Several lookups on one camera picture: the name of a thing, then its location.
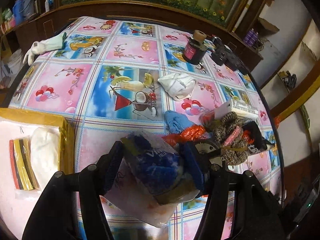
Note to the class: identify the white rubber glove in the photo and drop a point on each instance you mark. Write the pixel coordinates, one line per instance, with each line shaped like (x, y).
(50, 43)

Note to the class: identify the bagged blue towel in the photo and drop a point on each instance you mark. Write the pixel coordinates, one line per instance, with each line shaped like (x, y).
(155, 165)

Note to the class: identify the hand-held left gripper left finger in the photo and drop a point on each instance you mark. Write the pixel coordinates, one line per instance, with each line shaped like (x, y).
(113, 166)

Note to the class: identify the blue bag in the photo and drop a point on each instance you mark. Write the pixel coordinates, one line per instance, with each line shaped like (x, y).
(23, 7)

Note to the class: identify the white barcode box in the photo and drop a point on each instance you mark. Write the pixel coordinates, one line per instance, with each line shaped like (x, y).
(242, 108)

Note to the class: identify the silver round tin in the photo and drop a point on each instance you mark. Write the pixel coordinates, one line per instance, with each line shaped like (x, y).
(206, 150)

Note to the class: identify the black printed cloth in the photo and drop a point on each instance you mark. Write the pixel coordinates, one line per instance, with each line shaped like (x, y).
(255, 137)

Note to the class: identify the printed tablecloth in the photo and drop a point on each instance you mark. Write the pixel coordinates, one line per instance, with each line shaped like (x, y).
(75, 85)

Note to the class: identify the black device green light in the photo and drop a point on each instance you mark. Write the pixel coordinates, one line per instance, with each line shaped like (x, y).
(303, 205)

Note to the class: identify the brown tape roll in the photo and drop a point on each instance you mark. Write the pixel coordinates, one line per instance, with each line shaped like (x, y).
(199, 35)

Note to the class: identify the orange plastic bag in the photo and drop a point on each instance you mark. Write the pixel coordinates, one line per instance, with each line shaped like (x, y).
(192, 132)

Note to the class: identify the multicolour sponge pack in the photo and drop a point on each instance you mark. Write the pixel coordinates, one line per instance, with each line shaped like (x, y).
(22, 165)

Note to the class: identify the folded white cloth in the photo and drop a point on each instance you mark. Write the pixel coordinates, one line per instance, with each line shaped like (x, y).
(177, 85)

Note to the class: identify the white rolled poster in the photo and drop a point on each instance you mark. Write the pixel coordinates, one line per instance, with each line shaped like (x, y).
(246, 7)

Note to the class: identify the purple bottles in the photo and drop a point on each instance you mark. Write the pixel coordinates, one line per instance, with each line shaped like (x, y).
(250, 37)

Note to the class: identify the speckled knit gloves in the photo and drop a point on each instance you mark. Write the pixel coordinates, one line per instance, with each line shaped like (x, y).
(227, 123)

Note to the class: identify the blue cloth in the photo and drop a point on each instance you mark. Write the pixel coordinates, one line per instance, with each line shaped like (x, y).
(176, 121)

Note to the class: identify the yellow black tool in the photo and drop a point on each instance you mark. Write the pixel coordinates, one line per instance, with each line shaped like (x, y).
(288, 80)

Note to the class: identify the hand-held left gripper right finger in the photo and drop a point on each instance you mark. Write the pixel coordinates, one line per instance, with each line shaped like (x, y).
(192, 166)

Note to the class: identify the small cardboard box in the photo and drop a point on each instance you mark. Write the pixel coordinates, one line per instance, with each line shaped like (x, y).
(268, 25)

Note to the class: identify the green plastic object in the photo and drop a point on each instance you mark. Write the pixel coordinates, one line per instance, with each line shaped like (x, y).
(305, 118)

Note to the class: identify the yellow taped cardboard box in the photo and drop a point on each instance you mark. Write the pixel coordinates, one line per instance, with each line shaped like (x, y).
(10, 130)

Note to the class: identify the dark jar pink label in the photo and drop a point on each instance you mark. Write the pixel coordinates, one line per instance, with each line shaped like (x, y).
(193, 52)

